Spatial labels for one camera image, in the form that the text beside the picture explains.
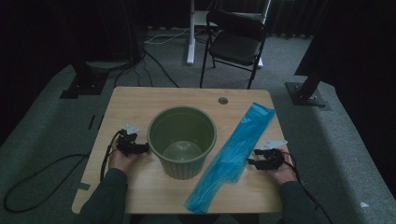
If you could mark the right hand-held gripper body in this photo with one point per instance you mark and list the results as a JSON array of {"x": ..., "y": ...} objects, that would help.
[{"x": 275, "y": 160}]

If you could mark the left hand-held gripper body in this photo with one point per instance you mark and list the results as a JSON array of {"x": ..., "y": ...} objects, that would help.
[{"x": 126, "y": 146}]

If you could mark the blue plastic bag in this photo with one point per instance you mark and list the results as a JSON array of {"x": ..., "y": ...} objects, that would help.
[{"x": 230, "y": 155}]

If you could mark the green ribbed plastic bin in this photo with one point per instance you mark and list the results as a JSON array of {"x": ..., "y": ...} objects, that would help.
[{"x": 186, "y": 170}]

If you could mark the person's left hand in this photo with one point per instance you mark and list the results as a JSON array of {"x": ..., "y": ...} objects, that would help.
[{"x": 120, "y": 161}]

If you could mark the person's right hand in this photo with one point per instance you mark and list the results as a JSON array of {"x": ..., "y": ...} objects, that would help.
[{"x": 288, "y": 172}]

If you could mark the black tape strip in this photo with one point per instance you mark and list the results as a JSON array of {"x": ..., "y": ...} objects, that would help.
[{"x": 91, "y": 122}]

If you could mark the grey tape piece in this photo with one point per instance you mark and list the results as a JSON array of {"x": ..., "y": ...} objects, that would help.
[{"x": 84, "y": 186}]

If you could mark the black slanted stand with base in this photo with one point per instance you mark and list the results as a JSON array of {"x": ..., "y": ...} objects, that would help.
[{"x": 306, "y": 93}]

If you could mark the black stand with square base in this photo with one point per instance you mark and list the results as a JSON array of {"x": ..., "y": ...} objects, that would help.
[{"x": 85, "y": 84}]

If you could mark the grey round stand base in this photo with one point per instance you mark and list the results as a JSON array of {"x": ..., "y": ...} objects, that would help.
[{"x": 109, "y": 64}]

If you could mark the white paper scrap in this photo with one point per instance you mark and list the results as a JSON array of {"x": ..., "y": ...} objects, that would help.
[{"x": 364, "y": 204}]

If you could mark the black folding chair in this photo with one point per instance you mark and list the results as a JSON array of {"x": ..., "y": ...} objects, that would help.
[{"x": 236, "y": 46}]

